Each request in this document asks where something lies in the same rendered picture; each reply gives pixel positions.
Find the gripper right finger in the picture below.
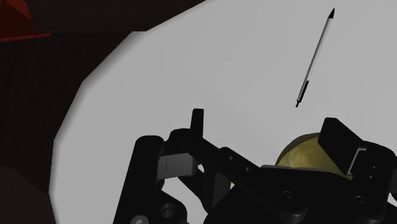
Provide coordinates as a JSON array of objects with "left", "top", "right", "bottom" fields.
[{"left": 317, "top": 117, "right": 397, "bottom": 224}]

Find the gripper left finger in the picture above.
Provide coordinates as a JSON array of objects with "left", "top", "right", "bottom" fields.
[{"left": 113, "top": 108, "right": 261, "bottom": 224}]

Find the yellow-green round bowl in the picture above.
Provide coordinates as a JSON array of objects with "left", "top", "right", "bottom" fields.
[{"left": 275, "top": 132, "right": 353, "bottom": 181}]

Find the white and black pen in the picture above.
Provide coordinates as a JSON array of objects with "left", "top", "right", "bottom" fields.
[{"left": 295, "top": 8, "right": 336, "bottom": 108}]

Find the red object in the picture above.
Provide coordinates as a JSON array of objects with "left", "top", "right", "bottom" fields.
[{"left": 0, "top": 0, "right": 52, "bottom": 43}]

